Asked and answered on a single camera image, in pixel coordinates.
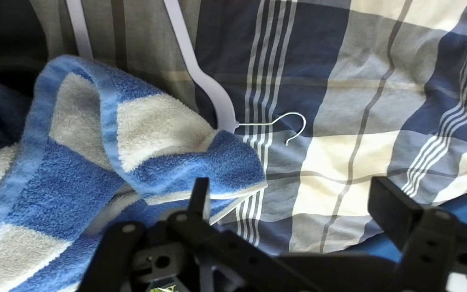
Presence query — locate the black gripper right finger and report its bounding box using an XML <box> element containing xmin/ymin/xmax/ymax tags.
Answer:
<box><xmin>366</xmin><ymin>175</ymin><xmax>467</xmax><ymax>292</ymax></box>

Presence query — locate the blue plaid bed comforter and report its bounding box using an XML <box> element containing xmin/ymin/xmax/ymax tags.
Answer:
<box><xmin>27</xmin><ymin>0</ymin><xmax>467</xmax><ymax>257</ymax></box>

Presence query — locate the white plastic clothes hanger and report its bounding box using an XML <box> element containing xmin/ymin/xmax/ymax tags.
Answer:
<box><xmin>63</xmin><ymin>0</ymin><xmax>308</xmax><ymax>147</ymax></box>

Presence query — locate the blue and white striped towel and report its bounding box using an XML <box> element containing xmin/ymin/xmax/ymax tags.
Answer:
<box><xmin>0</xmin><ymin>53</ymin><xmax>270</xmax><ymax>292</ymax></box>

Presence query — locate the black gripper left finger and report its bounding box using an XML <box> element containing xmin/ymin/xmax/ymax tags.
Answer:
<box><xmin>76</xmin><ymin>176</ymin><xmax>321</xmax><ymax>292</ymax></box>

